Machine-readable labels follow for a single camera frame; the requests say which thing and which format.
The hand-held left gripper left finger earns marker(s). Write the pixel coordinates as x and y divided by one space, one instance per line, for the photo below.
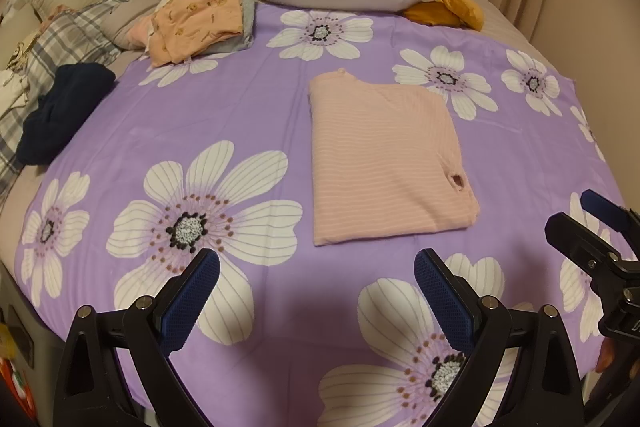
192 302

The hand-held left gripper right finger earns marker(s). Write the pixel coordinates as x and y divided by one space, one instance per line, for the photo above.
442 302

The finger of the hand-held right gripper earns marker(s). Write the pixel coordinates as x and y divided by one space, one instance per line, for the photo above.
602 207
570 237

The pink long-sleeve shirt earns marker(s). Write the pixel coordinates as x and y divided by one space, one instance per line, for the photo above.
380 167

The purple floral blanket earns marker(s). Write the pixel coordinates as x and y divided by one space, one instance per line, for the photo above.
150 117

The red printed bag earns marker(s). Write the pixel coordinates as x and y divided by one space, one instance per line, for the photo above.
15 387

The navy cloth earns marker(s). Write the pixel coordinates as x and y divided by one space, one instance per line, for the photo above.
60 117

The pink folded cloth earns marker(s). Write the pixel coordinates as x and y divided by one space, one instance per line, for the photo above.
140 34

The white printed cloth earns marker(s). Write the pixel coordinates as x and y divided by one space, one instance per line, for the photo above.
12 92

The peach printed cloth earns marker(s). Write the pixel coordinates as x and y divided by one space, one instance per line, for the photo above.
195 22

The grey folded cloth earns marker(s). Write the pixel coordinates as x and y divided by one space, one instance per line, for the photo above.
248 19

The plaid quilt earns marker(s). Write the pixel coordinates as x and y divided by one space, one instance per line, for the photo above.
65 37

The brown white plush toy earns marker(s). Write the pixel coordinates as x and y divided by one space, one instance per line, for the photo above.
20 54

